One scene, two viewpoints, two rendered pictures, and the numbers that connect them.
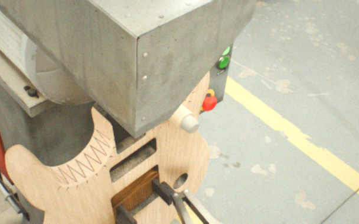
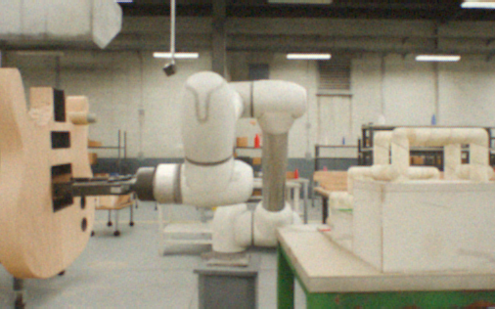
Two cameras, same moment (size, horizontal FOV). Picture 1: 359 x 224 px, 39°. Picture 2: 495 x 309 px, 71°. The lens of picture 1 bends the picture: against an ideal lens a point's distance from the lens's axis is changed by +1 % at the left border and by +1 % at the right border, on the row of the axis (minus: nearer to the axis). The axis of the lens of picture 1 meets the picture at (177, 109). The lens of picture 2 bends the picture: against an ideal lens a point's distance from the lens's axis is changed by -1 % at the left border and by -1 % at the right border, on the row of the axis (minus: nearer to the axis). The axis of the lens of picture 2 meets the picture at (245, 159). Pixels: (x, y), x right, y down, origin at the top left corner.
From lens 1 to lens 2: 0.83 m
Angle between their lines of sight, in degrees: 62
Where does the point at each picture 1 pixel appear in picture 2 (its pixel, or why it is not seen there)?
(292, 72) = not seen: outside the picture
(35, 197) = (16, 104)
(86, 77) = (47, 26)
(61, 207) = (26, 135)
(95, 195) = (43, 150)
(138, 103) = (94, 15)
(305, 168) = not seen: outside the picture
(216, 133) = not seen: outside the picture
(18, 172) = (5, 72)
